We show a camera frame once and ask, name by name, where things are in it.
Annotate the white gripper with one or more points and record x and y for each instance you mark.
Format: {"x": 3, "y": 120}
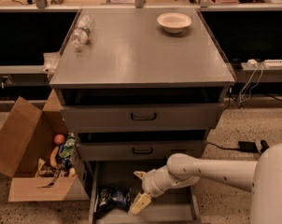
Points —
{"x": 150, "y": 183}

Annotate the blue chip bag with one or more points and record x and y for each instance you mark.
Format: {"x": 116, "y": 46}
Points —
{"x": 109, "y": 198}

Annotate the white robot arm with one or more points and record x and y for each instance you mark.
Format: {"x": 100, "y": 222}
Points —
{"x": 262, "y": 178}

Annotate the bottom grey open drawer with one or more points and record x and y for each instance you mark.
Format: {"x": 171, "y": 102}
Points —
{"x": 176, "y": 206}

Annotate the middle grey drawer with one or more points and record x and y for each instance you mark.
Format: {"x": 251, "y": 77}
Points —
{"x": 150, "y": 150}

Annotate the green snack bag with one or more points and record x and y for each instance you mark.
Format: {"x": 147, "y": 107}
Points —
{"x": 67, "y": 147}

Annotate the top grey drawer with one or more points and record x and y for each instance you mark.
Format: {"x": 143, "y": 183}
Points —
{"x": 141, "y": 118}

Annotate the grey drawer cabinet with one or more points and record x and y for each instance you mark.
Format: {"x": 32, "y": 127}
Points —
{"x": 131, "y": 60}

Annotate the yellow banana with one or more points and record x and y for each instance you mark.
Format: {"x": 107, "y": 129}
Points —
{"x": 52, "y": 158}

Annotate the red apple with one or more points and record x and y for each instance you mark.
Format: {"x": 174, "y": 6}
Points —
{"x": 59, "y": 139}

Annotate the black power adapter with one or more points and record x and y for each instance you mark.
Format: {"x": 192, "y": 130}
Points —
{"x": 246, "y": 146}

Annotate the black bar on floor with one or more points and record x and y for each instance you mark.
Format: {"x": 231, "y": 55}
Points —
{"x": 264, "y": 146}

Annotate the clear plastic water bottle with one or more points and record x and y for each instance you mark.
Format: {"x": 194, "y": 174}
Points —
{"x": 82, "y": 31}

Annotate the white power strip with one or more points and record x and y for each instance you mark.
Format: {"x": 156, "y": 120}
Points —
{"x": 265, "y": 64}

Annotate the white paper bowl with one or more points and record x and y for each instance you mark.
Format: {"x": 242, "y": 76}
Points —
{"x": 174, "y": 23}

